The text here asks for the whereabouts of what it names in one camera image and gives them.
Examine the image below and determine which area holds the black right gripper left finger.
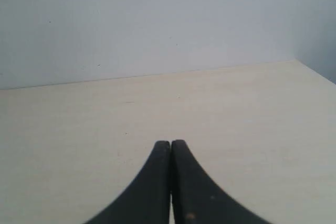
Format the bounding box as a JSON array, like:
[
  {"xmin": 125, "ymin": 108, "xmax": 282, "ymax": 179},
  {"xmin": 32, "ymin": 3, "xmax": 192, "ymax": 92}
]
[{"xmin": 87, "ymin": 141, "xmax": 171, "ymax": 224}]

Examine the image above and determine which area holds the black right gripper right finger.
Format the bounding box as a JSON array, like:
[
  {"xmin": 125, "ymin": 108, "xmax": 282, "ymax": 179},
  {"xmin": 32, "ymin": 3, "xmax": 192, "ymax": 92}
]
[{"xmin": 171, "ymin": 140, "xmax": 265, "ymax": 223}]

